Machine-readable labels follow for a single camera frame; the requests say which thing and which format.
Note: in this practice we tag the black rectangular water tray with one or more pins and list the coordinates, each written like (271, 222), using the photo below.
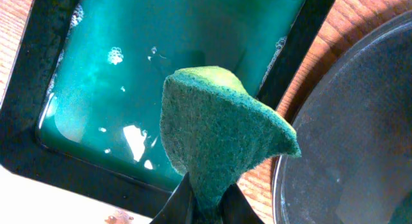
(81, 110)

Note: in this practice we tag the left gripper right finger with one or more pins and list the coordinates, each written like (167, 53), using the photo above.
(235, 209)

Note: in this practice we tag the green sponge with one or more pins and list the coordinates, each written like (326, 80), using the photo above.
(214, 131)

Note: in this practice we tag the black round tray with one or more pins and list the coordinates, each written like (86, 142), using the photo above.
(354, 131)

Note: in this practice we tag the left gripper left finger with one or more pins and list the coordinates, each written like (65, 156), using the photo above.
(179, 208)

